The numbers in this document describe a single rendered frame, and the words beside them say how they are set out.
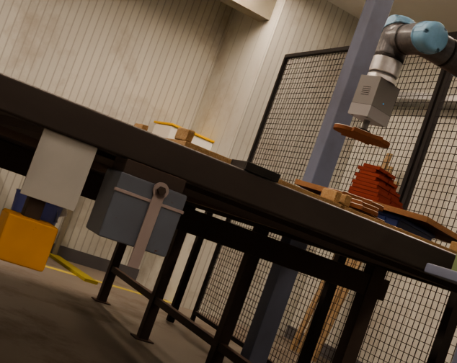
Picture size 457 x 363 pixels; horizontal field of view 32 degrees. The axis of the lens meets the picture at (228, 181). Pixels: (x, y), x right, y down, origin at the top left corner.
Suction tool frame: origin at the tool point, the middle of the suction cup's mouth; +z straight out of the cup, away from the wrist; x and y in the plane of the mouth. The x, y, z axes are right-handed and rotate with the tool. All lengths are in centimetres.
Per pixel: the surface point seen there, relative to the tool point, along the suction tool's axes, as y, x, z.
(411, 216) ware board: -55, -17, 9
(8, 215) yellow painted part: 85, 4, 42
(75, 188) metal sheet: 75, 5, 34
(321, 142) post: -134, -134, -23
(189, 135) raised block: 51, 0, 17
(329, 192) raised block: 13.4, 7.9, 16.6
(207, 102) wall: -336, -480, -78
